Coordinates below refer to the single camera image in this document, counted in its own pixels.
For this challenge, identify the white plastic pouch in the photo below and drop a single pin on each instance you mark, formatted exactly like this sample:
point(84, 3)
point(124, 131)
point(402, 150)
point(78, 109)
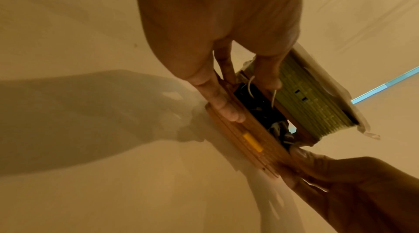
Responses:
point(311, 95)

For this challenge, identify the white table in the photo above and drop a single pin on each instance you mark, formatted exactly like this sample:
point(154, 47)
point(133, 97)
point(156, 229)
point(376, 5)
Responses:
point(82, 136)

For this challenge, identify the person's right hand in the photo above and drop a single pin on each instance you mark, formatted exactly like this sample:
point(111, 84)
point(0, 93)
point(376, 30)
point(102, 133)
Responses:
point(353, 190)

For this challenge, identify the person's left hand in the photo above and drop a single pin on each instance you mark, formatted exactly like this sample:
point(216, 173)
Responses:
point(203, 12)

